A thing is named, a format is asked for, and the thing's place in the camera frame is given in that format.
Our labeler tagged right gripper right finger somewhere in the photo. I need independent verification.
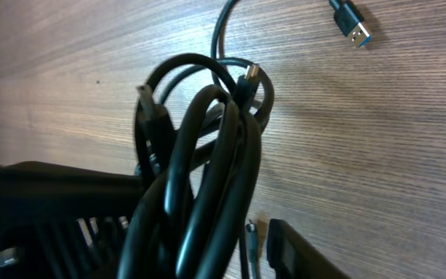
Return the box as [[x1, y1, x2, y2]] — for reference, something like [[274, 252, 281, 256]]
[[266, 219, 350, 279]]

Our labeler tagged black USB cable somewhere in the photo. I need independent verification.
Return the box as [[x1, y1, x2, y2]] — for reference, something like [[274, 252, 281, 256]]
[[116, 0, 373, 279]]

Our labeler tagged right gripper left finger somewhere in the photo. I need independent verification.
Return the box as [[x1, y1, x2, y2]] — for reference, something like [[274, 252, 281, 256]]
[[0, 161, 144, 278]]

